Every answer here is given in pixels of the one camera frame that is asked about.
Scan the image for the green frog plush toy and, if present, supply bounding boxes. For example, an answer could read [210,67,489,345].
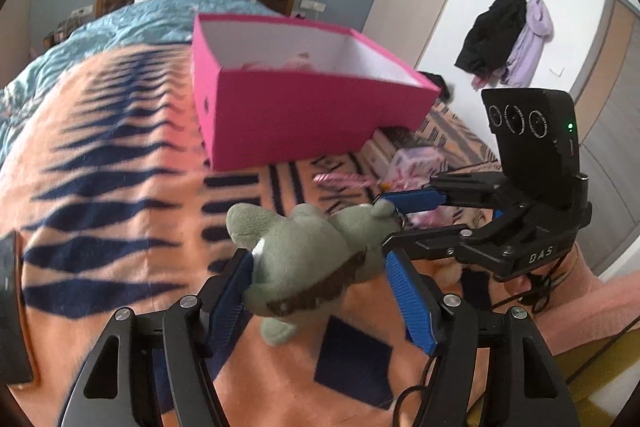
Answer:
[226,198,401,347]

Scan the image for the right pink sweater forearm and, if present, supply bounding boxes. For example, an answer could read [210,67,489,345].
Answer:
[534,244,639,355]

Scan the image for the right hand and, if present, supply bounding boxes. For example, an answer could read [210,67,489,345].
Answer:
[434,210,582,308]

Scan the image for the pink feather toy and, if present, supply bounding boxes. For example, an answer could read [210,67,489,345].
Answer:
[314,172,380,190]

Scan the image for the pile of folded clothes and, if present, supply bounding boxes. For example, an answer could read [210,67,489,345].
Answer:
[421,72,452,104]

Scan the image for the wooden door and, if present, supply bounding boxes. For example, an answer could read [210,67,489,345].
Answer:
[570,0,639,275]

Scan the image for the pink knitted plush doll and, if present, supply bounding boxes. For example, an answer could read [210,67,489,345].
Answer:
[241,52,316,72]

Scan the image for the black hanging jacket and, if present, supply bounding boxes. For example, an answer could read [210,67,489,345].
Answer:
[454,0,526,78]

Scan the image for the pink cardboard box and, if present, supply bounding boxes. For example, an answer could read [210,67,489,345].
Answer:
[192,14,439,171]

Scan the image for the orange navy patterned blanket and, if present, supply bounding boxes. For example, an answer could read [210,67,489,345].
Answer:
[0,43,507,427]

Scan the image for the lilac hanging hoodie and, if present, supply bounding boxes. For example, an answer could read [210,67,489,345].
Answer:
[499,0,554,88]

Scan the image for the blue floral duvet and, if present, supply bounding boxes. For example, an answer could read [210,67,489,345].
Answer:
[1,0,278,158]

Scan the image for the right gripper black camera box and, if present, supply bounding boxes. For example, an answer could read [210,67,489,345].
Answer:
[482,88,580,210]

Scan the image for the white wall socket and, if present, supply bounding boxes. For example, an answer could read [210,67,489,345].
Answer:
[299,0,326,13]

